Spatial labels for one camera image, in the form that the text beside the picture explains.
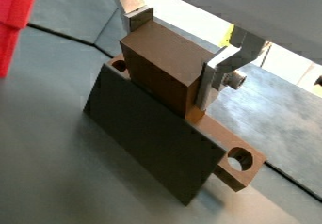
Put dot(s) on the brown T-shaped block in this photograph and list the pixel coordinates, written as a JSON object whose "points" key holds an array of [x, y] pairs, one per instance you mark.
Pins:
{"points": [[164, 63]]}

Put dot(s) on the red hexagonal peg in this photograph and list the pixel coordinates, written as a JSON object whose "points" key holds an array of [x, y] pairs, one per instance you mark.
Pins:
{"points": [[15, 13]]}

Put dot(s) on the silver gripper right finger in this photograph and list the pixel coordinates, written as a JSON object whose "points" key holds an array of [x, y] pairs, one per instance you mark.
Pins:
{"points": [[220, 69]]}

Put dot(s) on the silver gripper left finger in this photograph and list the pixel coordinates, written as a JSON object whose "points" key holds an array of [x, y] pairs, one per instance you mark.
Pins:
{"points": [[135, 14]]}

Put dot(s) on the black angled fixture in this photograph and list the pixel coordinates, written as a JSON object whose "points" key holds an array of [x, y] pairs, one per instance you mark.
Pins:
{"points": [[175, 152]]}

